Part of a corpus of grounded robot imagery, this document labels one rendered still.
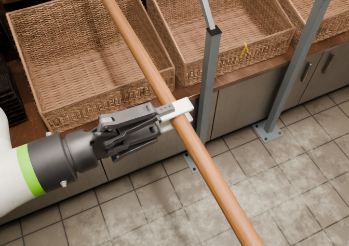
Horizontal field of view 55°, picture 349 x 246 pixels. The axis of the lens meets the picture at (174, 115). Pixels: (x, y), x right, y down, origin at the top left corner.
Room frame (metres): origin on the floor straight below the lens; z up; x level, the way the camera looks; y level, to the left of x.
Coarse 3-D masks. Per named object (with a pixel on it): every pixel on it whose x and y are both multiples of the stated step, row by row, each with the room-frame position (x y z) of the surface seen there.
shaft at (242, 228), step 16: (112, 0) 0.71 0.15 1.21; (112, 16) 0.66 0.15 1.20; (128, 32) 0.59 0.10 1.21; (144, 64) 0.49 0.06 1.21; (160, 80) 0.45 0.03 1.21; (160, 96) 0.41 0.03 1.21; (176, 128) 0.34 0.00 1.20; (192, 128) 0.33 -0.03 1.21; (192, 144) 0.30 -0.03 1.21; (208, 160) 0.27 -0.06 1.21; (208, 176) 0.24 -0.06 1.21; (224, 192) 0.21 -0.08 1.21; (224, 208) 0.18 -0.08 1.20; (240, 208) 0.18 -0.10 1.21; (240, 224) 0.16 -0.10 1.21; (240, 240) 0.14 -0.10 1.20; (256, 240) 0.13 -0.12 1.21
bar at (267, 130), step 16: (320, 0) 1.09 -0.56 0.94; (208, 16) 0.94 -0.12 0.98; (320, 16) 1.09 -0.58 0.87; (208, 32) 0.90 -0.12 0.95; (304, 32) 1.10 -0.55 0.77; (208, 48) 0.89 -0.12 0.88; (304, 48) 1.08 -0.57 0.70; (208, 64) 0.88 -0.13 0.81; (208, 80) 0.88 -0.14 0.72; (288, 80) 1.08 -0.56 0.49; (208, 96) 0.89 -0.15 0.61; (208, 112) 0.89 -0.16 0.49; (272, 112) 1.10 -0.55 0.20; (256, 128) 1.12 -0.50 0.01; (272, 128) 1.09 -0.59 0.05; (192, 160) 0.89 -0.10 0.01
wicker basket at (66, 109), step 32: (64, 0) 1.23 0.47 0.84; (96, 0) 1.27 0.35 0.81; (128, 0) 1.33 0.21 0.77; (32, 32) 1.13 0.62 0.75; (64, 32) 1.18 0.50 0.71; (96, 32) 1.22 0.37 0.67; (32, 64) 1.07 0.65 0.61; (64, 64) 1.09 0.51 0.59; (96, 64) 1.09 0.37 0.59; (128, 64) 1.09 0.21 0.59; (160, 64) 1.06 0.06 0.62; (64, 96) 0.91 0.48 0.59; (96, 96) 0.80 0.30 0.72; (128, 96) 0.85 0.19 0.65; (64, 128) 0.73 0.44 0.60
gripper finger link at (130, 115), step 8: (144, 104) 0.36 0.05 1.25; (120, 112) 0.34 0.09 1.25; (128, 112) 0.34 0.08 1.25; (136, 112) 0.34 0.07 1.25; (144, 112) 0.34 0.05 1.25; (152, 112) 0.34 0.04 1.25; (120, 120) 0.32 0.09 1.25; (128, 120) 0.32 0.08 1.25; (136, 120) 0.33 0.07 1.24; (104, 128) 0.30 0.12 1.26; (112, 128) 0.31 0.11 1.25
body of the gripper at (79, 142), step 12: (72, 132) 0.31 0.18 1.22; (84, 132) 0.31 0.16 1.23; (108, 132) 0.31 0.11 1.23; (72, 144) 0.28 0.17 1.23; (84, 144) 0.28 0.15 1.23; (96, 144) 0.29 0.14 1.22; (120, 144) 0.31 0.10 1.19; (72, 156) 0.27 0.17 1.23; (84, 156) 0.27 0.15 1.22; (96, 156) 0.29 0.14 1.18; (108, 156) 0.30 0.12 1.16; (84, 168) 0.26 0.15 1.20
